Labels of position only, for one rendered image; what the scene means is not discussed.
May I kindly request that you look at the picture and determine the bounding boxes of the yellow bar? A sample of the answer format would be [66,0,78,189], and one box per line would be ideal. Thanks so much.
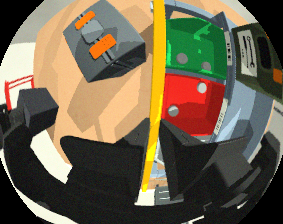
[142,0,166,192]

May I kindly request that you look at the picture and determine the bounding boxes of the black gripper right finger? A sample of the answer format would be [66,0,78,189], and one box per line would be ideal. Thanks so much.
[158,118,248,201]

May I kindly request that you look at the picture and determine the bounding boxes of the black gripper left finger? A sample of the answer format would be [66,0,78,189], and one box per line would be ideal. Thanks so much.
[60,118,151,203]

